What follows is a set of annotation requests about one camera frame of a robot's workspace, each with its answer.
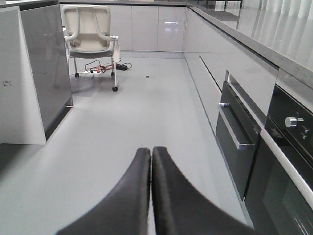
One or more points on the grey stone countertop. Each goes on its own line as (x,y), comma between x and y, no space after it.
(280,30)

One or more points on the white power strip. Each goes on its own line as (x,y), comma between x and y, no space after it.
(89,74)

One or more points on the grey kitchen island cabinet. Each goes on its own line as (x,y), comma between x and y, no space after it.
(35,93)

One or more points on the black power adapter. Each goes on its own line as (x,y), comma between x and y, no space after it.
(121,67)

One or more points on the white office chair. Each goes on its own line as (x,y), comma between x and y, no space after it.
(88,34)

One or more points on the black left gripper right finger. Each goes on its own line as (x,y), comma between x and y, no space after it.
(180,209)

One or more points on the grey base cabinets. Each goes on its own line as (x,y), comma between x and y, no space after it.
(212,56)

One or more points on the black built-in drawer appliance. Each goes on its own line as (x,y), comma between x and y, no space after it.
(238,135)

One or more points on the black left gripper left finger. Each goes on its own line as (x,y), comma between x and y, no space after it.
(124,211)

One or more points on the black built-in oven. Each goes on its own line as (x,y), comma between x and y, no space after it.
(279,198)

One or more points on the silver oven knob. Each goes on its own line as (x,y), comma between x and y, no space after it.
(292,122)

